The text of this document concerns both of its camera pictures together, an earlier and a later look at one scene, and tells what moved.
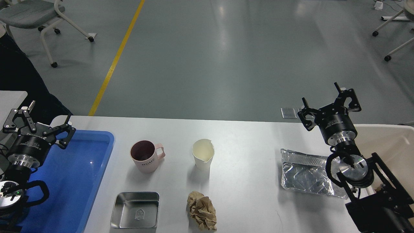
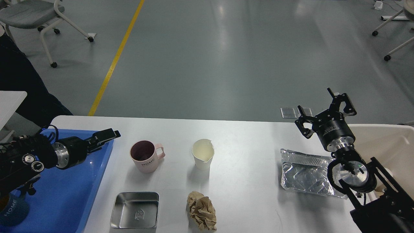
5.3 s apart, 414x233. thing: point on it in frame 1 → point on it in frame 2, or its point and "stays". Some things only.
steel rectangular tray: x=136 y=209 stays
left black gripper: x=30 y=147 → x=70 y=151
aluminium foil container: x=307 y=173 stays
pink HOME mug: x=144 y=153 stays
